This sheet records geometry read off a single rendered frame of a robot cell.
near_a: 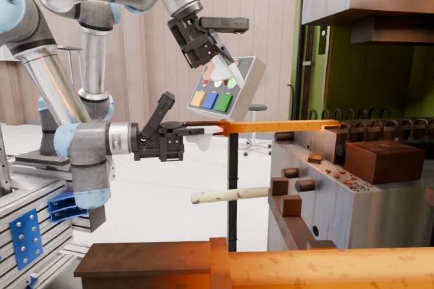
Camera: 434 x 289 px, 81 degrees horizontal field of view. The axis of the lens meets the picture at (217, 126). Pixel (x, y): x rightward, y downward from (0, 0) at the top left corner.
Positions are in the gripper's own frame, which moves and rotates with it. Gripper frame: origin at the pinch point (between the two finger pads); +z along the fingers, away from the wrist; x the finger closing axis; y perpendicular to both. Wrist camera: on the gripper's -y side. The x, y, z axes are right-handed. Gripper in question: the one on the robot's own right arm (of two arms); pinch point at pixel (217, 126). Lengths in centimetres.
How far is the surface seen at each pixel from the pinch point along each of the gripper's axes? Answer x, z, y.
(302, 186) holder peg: 10.0, 18.4, 12.8
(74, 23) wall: -491, -174, -100
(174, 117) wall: -405, 5, 68
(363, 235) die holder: 22.1, 25.2, 18.2
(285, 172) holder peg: 2.2, 18.1, 12.5
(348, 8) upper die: 7.4, 27.3, -27.0
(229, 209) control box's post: -56, 19, 57
